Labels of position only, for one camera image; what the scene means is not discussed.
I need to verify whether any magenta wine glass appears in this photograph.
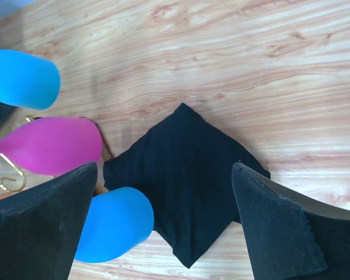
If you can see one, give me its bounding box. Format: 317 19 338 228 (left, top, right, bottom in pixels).
0 117 103 176

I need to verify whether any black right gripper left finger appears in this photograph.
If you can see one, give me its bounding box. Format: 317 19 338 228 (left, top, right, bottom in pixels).
0 162 97 279

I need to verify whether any blue wine glass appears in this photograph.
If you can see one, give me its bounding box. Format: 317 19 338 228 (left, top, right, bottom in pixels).
0 50 61 110
75 187 154 263

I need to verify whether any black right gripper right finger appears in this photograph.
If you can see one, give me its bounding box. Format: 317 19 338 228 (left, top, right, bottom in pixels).
232 163 350 279

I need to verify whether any gold black wine glass rack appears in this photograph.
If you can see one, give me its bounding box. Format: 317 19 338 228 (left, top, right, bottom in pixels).
0 115 114 204

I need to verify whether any black folded cloth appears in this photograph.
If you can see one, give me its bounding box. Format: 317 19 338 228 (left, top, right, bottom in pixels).
103 104 270 267

